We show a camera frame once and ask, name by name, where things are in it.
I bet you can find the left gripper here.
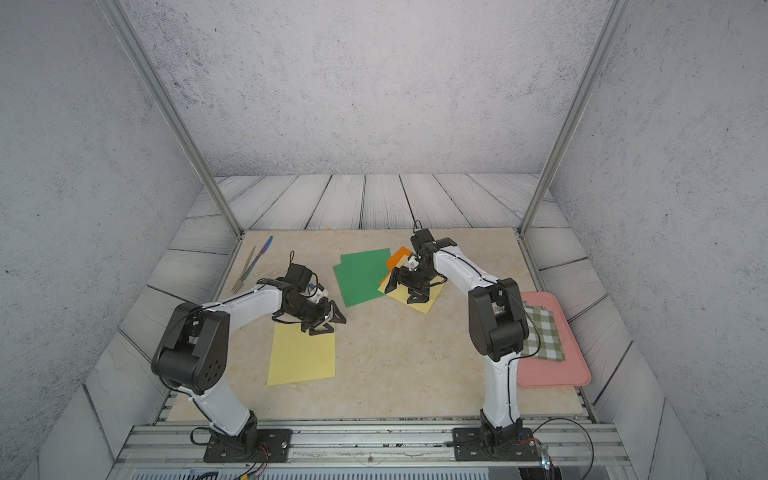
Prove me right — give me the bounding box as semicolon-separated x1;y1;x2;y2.
286;296;349;335

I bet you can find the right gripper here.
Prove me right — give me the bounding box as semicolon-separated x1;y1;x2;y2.
384;265;437;303

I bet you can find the yellow paper sheet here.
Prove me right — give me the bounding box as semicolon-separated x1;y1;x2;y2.
267;324;336;386
376;273;448;315

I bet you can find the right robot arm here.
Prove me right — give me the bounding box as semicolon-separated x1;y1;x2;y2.
385;223;530;445

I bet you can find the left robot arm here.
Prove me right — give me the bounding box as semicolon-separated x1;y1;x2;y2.
151;263;347;439

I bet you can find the orange paper sheet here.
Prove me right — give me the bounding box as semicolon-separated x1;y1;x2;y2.
386;247;412;271

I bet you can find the green paper sheet top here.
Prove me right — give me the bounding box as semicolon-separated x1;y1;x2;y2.
340;248;391;269

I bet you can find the green paper sheet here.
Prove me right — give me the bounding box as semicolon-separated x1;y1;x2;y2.
333;259;389;307
340;248;391;269

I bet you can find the green paper sheet bottom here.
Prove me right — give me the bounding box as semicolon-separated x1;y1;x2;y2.
333;259;389;307

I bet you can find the blue purple pen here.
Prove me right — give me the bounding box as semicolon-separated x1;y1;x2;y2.
245;236;273;280

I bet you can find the green checkered cloth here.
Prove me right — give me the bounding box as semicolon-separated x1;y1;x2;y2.
522;303;565;362

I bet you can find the pink plastic tray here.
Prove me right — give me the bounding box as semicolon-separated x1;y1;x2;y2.
518;292;592;387

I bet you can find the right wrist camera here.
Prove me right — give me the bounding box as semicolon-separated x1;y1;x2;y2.
404;254;419;271

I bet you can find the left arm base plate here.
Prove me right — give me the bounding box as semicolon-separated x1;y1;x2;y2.
203;429;293;465

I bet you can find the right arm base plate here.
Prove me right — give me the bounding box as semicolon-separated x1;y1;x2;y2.
451;427;541;462

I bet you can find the black cable right base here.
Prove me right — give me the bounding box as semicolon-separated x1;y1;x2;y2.
530;415;596;480

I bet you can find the right aluminium frame post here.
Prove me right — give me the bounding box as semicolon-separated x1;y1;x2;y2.
518;0;632;239

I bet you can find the aluminium frame post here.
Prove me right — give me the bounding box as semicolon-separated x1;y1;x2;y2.
518;0;632;239
97;0;244;239

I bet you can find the left aluminium frame post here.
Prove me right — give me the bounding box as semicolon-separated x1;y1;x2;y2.
97;0;244;239

